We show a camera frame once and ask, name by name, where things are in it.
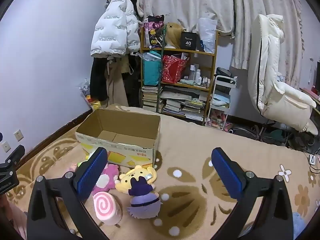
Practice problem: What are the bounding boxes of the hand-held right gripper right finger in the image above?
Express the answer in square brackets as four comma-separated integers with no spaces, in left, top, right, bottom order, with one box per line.
[211,147,294,240]

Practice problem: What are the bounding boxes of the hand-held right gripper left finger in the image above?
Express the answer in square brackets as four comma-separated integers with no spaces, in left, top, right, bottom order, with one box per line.
[26,147,110,240]

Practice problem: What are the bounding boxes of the pink fuzzy plush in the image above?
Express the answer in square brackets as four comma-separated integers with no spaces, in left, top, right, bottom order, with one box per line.
[91,164,120,196]

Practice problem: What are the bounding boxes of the yellow bear plush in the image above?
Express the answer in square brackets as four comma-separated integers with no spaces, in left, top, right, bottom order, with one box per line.
[115,165,158,193]

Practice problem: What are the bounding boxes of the cardboard box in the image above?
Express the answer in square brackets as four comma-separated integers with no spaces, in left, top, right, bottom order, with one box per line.
[75,109,161,169]

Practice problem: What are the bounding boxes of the pink cloth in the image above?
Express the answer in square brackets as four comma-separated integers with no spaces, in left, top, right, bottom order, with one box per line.
[0,196,27,239]

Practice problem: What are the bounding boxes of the beige printed blanket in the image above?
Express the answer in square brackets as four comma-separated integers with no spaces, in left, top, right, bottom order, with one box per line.
[5,104,320,240]

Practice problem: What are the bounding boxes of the yellow snack packets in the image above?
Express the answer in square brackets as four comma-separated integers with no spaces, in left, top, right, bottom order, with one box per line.
[85,95,101,111]

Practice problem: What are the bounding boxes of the light blue cloth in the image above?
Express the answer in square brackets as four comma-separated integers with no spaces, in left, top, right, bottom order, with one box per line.
[211,93,231,106]

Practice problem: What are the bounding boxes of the pile of books and papers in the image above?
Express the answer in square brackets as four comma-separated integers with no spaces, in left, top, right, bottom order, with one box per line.
[159,86,208,122]

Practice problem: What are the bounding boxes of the silver snack bag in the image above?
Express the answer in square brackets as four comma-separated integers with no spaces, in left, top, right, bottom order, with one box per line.
[77,81,91,97]

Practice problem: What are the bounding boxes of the blue fluffy cloth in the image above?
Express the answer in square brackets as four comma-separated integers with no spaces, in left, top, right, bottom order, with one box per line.
[292,212,310,240]

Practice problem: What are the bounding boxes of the white trolley cart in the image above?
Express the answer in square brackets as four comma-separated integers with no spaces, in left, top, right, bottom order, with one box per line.
[205,75,238,130]

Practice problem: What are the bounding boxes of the beige hanging coat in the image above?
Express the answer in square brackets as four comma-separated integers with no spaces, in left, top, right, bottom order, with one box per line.
[105,55,131,107]

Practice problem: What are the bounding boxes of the dark hanging coat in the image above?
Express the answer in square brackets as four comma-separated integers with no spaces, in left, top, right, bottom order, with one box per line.
[90,55,110,102]

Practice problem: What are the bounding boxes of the stack of books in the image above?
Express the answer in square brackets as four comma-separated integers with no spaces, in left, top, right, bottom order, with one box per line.
[142,85,161,111]

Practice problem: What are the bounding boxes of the black hanging garment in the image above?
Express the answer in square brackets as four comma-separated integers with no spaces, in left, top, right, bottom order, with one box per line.
[122,52,143,107]

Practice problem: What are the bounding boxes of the black bag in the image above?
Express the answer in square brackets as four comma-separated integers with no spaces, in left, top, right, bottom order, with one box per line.
[216,67,232,78]

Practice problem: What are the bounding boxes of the group of small bottles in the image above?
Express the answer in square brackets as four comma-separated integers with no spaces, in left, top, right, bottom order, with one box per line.
[184,64,212,86]

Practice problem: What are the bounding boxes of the cream padded chair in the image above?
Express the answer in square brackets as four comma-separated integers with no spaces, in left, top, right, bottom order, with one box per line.
[247,14,319,133]

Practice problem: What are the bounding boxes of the wooden shelf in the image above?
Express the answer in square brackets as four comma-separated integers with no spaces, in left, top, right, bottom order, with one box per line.
[140,26,219,126]

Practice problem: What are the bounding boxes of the green pole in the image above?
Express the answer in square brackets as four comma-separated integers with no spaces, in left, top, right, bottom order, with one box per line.
[156,27,167,113]

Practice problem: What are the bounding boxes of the teal bag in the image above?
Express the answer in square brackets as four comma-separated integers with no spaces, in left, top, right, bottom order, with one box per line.
[142,50,163,86]

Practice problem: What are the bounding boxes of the red patterned bag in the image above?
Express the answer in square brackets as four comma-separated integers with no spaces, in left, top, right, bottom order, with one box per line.
[161,54,190,84]

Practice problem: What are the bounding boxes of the black box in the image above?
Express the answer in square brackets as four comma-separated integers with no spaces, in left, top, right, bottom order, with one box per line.
[180,31,199,51]

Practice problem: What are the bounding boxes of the clear plastic bag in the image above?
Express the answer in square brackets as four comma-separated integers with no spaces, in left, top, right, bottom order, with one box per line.
[197,17,218,54]

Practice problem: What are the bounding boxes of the white puffer jacket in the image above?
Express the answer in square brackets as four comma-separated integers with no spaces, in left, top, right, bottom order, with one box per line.
[90,0,142,58]

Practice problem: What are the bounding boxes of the blonde wig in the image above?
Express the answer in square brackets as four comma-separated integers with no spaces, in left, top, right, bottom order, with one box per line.
[156,22,187,49]

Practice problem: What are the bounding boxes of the purple printed bag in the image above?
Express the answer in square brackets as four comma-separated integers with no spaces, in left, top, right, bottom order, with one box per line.
[144,15,165,49]

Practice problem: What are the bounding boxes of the pale floral curtain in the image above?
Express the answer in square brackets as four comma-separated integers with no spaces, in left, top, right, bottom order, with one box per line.
[230,0,305,88]
[136,0,236,38]

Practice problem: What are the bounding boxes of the dark wooden bed frame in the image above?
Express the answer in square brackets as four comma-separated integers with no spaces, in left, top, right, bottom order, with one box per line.
[15,109,93,175]

